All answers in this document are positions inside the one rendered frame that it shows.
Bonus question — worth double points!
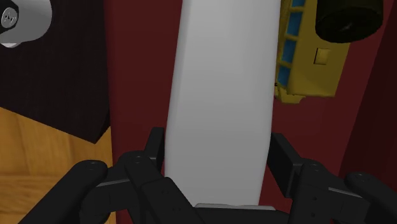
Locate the dark red furniture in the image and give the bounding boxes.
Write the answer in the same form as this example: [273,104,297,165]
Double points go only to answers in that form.
[104,0,397,224]

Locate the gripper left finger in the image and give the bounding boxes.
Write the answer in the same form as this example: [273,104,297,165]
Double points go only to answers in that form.
[18,127,205,224]

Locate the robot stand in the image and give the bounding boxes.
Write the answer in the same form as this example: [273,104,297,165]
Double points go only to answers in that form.
[0,0,111,144]

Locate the long white rounded object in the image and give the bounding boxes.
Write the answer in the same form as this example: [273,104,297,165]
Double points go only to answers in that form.
[164,0,282,208]

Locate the yellow toy bus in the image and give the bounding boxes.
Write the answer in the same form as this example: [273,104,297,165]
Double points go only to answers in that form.
[274,0,386,105]

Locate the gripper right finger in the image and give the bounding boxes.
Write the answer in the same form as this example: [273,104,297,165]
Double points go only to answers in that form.
[267,132,397,224]

